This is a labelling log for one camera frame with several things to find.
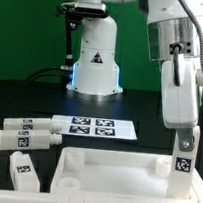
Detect white desk tabletop tray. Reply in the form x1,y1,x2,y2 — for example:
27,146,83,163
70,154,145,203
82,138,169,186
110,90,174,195
49,143,203,203

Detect black cables behind base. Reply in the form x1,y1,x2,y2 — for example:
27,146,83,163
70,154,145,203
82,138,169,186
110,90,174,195
25,61,75,87

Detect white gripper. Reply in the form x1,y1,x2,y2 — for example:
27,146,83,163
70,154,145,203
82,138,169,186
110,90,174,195
161,59,199,152

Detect white marker sheet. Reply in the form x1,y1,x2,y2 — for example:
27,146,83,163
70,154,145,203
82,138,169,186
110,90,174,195
52,115,137,140

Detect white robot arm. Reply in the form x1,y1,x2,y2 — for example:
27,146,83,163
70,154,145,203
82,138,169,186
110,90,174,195
61,0,203,152

